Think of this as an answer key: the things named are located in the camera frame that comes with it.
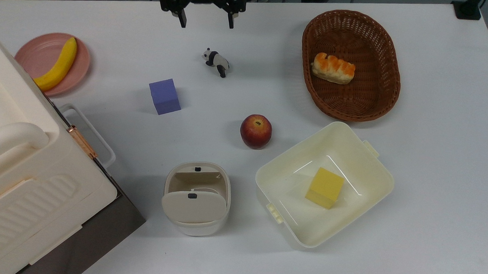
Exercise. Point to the cream trash can lid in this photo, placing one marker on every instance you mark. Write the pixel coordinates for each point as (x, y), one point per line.
(192, 208)

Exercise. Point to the cream desktop trash can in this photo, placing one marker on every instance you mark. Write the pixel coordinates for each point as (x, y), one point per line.
(196, 229)

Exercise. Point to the small panda figurine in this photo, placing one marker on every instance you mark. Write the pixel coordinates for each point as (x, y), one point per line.
(217, 61)

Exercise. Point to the purple foam cube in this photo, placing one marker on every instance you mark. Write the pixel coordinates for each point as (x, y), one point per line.
(165, 97)

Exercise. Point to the red apple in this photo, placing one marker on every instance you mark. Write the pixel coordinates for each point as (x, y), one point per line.
(255, 132)

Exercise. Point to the pink round plate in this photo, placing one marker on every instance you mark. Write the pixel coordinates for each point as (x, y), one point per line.
(80, 60)

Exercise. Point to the toy bread loaf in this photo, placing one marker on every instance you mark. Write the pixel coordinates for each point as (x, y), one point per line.
(332, 69)

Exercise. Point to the yellow toy banana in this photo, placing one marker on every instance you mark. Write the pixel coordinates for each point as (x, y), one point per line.
(59, 65)

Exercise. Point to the brown wicker basket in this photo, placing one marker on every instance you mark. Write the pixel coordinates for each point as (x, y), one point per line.
(371, 97)

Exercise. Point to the yellow foam block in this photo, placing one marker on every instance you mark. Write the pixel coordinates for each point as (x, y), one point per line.
(324, 189)

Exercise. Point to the cream plastic storage box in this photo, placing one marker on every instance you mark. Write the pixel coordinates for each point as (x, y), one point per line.
(290, 211)

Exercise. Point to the cream cabinet with brown base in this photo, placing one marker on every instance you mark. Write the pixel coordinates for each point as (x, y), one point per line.
(35, 186)

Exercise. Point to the black clamp mount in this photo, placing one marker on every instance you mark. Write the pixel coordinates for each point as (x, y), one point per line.
(467, 10)

